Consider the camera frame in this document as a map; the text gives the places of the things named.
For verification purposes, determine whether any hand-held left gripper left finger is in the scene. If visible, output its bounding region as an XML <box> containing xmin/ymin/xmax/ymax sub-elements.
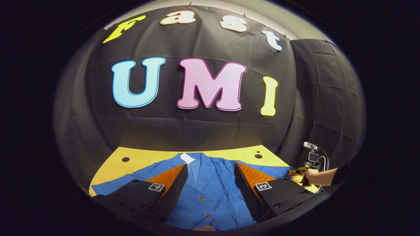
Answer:
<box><xmin>94</xmin><ymin>163</ymin><xmax>188</xmax><ymax>223</ymax></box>

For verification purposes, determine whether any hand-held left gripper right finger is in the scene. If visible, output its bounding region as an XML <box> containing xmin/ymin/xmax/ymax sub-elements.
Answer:
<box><xmin>234</xmin><ymin>162</ymin><xmax>317</xmax><ymax>222</ymax></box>

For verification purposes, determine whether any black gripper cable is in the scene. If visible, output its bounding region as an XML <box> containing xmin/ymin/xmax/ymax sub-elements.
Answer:
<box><xmin>317</xmin><ymin>147</ymin><xmax>330</xmax><ymax>194</ymax></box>

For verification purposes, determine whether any blue button-up shirt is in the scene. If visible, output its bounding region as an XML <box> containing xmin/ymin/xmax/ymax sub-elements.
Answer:
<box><xmin>91</xmin><ymin>152</ymin><xmax>292</xmax><ymax>231</ymax></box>

